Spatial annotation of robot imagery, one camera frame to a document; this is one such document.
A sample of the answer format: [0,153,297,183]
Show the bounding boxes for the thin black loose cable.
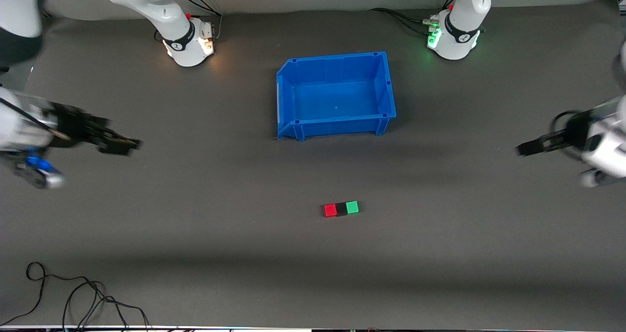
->
[0,262,152,332]

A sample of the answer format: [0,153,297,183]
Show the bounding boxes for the black right arm base cables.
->
[154,0,224,44]

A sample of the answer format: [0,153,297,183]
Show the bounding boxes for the blue plastic storage bin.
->
[276,51,397,142]

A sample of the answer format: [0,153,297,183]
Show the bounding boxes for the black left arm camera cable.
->
[549,109,590,162]

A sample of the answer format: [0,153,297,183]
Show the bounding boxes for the black arm base cables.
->
[369,0,458,37]
[154,0,224,44]

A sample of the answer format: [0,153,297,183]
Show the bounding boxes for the dark grey table mat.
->
[0,0,626,332]

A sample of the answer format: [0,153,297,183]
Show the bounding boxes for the black left arm base cables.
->
[369,0,458,37]

